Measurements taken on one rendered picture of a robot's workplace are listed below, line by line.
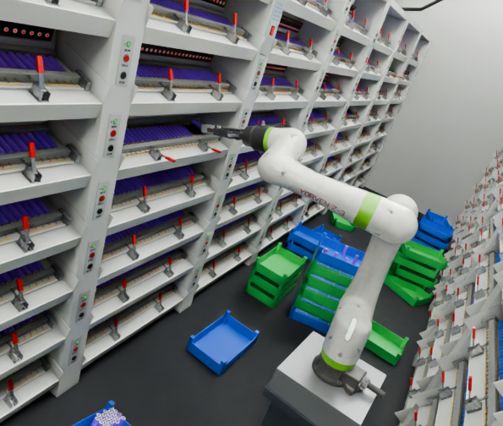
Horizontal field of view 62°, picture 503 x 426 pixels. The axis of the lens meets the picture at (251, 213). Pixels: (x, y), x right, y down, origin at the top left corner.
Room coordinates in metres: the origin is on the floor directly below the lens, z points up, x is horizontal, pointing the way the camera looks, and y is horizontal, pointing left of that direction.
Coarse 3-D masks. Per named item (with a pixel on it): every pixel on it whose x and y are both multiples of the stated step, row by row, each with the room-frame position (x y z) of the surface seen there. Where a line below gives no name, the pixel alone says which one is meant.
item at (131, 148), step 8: (192, 136) 1.51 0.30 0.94; (200, 136) 1.55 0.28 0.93; (208, 136) 1.59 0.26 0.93; (216, 136) 1.64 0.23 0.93; (136, 144) 1.24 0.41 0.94; (144, 144) 1.26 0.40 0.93; (152, 144) 1.29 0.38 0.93; (160, 144) 1.32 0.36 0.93; (168, 144) 1.36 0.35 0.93; (176, 144) 1.41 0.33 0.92; (184, 144) 1.46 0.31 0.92; (128, 152) 1.20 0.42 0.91; (136, 152) 1.21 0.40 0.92
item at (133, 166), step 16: (128, 128) 1.33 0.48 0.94; (208, 144) 1.59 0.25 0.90; (224, 144) 1.67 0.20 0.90; (128, 160) 1.17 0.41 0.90; (144, 160) 1.22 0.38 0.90; (160, 160) 1.28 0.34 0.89; (176, 160) 1.35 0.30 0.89; (192, 160) 1.45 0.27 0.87; (208, 160) 1.56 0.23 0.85; (128, 176) 1.16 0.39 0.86
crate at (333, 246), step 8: (320, 240) 2.05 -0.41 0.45; (328, 240) 2.11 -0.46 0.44; (320, 248) 1.92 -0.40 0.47; (328, 248) 2.09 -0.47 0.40; (336, 248) 2.11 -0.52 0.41; (352, 248) 2.10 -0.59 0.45; (320, 256) 1.92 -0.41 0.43; (328, 256) 1.92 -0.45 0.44; (344, 256) 2.07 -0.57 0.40; (352, 256) 2.09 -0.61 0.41; (360, 256) 2.09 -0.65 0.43; (328, 264) 1.92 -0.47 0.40; (336, 264) 1.91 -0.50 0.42; (344, 264) 1.91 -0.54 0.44; (352, 264) 1.90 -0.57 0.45; (352, 272) 1.90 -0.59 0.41
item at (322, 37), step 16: (336, 0) 2.32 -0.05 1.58; (352, 0) 2.38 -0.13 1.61; (304, 32) 2.36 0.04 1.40; (320, 32) 2.33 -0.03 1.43; (304, 80) 2.33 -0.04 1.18; (288, 112) 2.34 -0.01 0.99; (304, 112) 2.31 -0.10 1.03; (304, 128) 2.39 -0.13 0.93; (256, 240) 2.31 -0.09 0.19; (256, 256) 2.38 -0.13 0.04
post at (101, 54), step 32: (128, 0) 1.04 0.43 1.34; (64, 32) 1.08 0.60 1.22; (128, 32) 1.05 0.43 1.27; (96, 64) 1.03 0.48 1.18; (128, 96) 1.09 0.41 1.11; (96, 128) 1.02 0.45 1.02; (64, 192) 1.05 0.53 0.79; (96, 192) 1.04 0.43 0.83; (96, 224) 1.06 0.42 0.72; (64, 256) 1.04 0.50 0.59; (96, 256) 1.08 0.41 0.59; (64, 320) 1.02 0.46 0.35; (64, 352) 1.02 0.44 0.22; (64, 384) 1.04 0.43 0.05
